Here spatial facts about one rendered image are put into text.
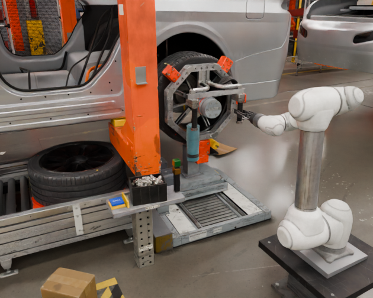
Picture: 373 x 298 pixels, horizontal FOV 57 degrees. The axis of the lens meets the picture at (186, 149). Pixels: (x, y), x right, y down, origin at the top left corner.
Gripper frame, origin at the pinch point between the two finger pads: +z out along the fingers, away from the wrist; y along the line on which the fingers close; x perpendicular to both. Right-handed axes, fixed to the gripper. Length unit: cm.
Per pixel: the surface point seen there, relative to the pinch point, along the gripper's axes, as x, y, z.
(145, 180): -26, -74, -19
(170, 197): -38, -61, -24
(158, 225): -70, -63, -5
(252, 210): -75, 10, -10
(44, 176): -33, -126, 25
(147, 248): -69, -77, -24
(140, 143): -8, -73, -6
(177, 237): -75, -53, -16
